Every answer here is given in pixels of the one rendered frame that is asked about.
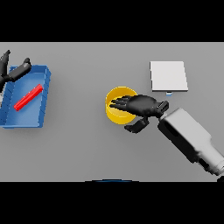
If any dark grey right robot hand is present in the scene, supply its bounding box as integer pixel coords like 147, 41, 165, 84
109, 94, 170, 135

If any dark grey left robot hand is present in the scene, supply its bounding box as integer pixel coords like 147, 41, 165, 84
0, 49, 32, 91

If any red beaker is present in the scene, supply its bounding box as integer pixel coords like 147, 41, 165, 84
13, 83, 44, 112

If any yellow bowl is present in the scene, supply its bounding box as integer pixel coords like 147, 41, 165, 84
104, 86, 138, 126

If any pale square measuring scale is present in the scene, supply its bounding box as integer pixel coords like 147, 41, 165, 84
149, 60, 189, 96

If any blue plastic tray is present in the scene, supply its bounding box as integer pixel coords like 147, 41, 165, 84
0, 64, 53, 130

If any thin dark arc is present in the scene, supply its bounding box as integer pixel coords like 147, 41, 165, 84
84, 178, 140, 183

